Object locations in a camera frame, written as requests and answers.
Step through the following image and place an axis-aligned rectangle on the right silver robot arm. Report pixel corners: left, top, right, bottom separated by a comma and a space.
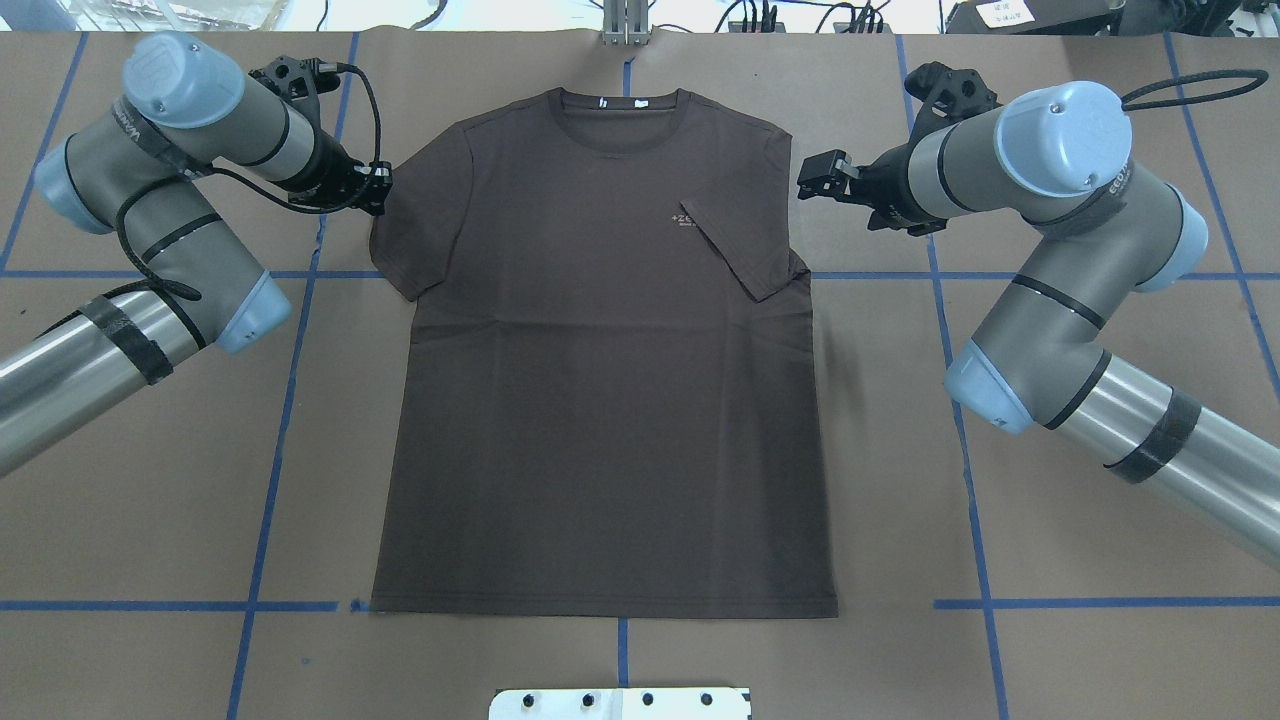
797, 63, 1277, 565

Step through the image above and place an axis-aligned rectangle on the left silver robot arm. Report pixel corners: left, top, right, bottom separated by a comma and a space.
1, 31, 392, 473

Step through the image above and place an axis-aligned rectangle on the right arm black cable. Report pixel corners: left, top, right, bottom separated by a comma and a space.
1120, 68, 1268, 113

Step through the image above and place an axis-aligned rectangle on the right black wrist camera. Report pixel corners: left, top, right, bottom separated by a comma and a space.
902, 61, 1002, 135

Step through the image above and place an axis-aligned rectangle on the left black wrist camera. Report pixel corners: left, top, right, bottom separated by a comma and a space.
250, 55, 346, 101

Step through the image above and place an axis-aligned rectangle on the aluminium frame post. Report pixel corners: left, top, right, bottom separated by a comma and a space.
596, 0, 652, 47

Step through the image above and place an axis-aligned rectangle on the dark brown t-shirt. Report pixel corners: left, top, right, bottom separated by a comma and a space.
369, 88, 838, 619

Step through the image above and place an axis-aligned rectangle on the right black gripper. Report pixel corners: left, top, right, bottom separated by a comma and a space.
797, 149, 946, 237

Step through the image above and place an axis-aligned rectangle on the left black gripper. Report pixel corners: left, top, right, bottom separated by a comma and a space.
291, 150, 393, 217

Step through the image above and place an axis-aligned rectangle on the white camera mast pedestal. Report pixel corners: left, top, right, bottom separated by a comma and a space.
488, 687, 754, 719

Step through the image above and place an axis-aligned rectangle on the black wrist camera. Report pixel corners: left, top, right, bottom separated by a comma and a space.
250, 55, 346, 101
902, 61, 1002, 135

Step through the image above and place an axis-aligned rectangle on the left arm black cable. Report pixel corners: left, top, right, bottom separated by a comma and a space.
115, 61, 387, 301

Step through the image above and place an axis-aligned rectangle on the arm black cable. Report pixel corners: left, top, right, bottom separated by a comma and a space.
115, 61, 387, 301
1120, 68, 1268, 113

